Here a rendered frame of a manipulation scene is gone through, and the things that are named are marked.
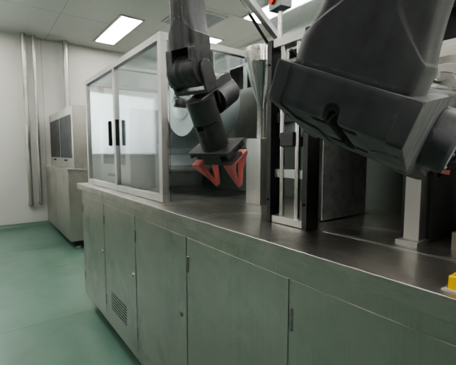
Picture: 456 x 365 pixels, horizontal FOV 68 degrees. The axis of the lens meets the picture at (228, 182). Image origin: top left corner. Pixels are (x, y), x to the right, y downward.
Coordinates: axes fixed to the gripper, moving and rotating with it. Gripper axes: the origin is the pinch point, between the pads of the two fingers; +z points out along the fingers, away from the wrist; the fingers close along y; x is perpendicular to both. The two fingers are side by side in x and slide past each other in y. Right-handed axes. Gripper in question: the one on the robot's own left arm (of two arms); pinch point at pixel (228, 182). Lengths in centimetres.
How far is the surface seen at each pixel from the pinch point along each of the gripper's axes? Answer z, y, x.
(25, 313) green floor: 113, 202, 13
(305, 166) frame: 10.4, -7.4, -24.1
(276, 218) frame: 26.4, 3.3, -19.8
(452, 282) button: 11.7, -41.6, 6.4
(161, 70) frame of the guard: -15, 60, -54
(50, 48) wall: -35, 479, -271
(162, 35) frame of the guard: -27, 60, -61
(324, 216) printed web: 31.7, -7.9, -29.4
